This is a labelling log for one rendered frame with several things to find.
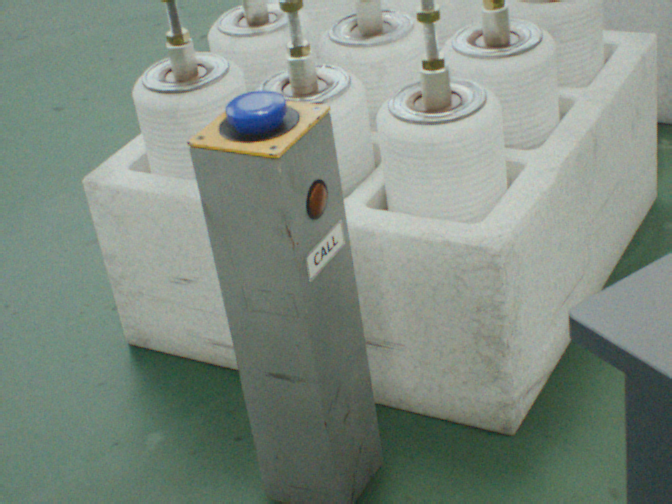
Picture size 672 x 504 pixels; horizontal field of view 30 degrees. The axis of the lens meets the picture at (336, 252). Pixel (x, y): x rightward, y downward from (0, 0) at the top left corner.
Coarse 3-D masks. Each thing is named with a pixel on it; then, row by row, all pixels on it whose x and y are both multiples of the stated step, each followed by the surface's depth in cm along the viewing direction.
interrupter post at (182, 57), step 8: (168, 48) 105; (176, 48) 104; (184, 48) 104; (192, 48) 105; (176, 56) 105; (184, 56) 105; (192, 56) 105; (176, 64) 105; (184, 64) 105; (192, 64) 105; (176, 72) 106; (184, 72) 105; (192, 72) 106
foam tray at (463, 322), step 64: (640, 64) 114; (576, 128) 104; (640, 128) 118; (128, 192) 106; (192, 192) 104; (384, 192) 101; (512, 192) 97; (576, 192) 104; (640, 192) 121; (128, 256) 111; (192, 256) 107; (384, 256) 96; (448, 256) 93; (512, 256) 93; (576, 256) 107; (128, 320) 116; (192, 320) 111; (384, 320) 100; (448, 320) 96; (512, 320) 95; (384, 384) 104; (448, 384) 100; (512, 384) 97
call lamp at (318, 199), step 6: (318, 186) 83; (324, 186) 83; (312, 192) 82; (318, 192) 83; (324, 192) 83; (312, 198) 82; (318, 198) 83; (324, 198) 83; (312, 204) 82; (318, 204) 83; (324, 204) 84; (312, 210) 82; (318, 210) 83
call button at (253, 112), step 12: (240, 96) 82; (252, 96) 82; (264, 96) 82; (276, 96) 82; (228, 108) 81; (240, 108) 81; (252, 108) 80; (264, 108) 80; (276, 108) 80; (228, 120) 81; (240, 120) 80; (252, 120) 80; (264, 120) 80; (276, 120) 80; (252, 132) 81
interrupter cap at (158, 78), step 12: (168, 60) 109; (204, 60) 108; (216, 60) 108; (144, 72) 107; (156, 72) 107; (168, 72) 107; (204, 72) 107; (216, 72) 106; (228, 72) 106; (144, 84) 105; (156, 84) 105; (168, 84) 105; (180, 84) 104; (192, 84) 104; (204, 84) 104
